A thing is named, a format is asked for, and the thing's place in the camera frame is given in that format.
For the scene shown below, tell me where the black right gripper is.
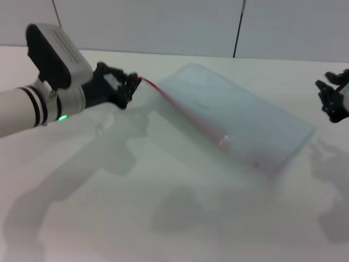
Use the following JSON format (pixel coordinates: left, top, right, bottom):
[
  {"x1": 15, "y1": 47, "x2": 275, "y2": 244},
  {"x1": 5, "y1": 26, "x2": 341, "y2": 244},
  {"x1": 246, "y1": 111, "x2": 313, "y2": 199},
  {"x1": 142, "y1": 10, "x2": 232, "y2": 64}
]
[{"x1": 315, "y1": 69, "x2": 349, "y2": 123}]

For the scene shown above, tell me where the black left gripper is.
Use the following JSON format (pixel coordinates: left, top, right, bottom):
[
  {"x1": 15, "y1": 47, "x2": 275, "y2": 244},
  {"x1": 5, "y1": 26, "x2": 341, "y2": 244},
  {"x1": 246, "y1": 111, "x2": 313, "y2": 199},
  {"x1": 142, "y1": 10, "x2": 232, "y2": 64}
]
[{"x1": 81, "y1": 62, "x2": 142, "y2": 110}]

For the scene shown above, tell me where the clear document bag red zipper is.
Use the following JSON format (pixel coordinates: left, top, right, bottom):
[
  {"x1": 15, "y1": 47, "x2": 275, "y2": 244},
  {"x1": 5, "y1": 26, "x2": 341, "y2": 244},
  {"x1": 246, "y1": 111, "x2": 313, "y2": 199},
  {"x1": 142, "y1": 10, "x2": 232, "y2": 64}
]
[{"x1": 138, "y1": 63, "x2": 316, "y2": 178}]

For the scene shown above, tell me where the thin black vertical pole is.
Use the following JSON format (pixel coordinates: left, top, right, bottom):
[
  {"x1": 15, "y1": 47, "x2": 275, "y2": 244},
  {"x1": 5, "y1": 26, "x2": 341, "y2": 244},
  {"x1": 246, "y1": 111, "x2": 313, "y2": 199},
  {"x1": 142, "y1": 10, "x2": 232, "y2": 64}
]
[{"x1": 233, "y1": 0, "x2": 246, "y2": 58}]

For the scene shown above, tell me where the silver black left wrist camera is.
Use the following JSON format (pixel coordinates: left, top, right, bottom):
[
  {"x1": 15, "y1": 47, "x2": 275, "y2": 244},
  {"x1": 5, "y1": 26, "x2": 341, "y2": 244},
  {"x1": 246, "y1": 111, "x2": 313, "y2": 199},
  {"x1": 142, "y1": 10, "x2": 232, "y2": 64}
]
[{"x1": 26, "y1": 23, "x2": 94, "y2": 91}]

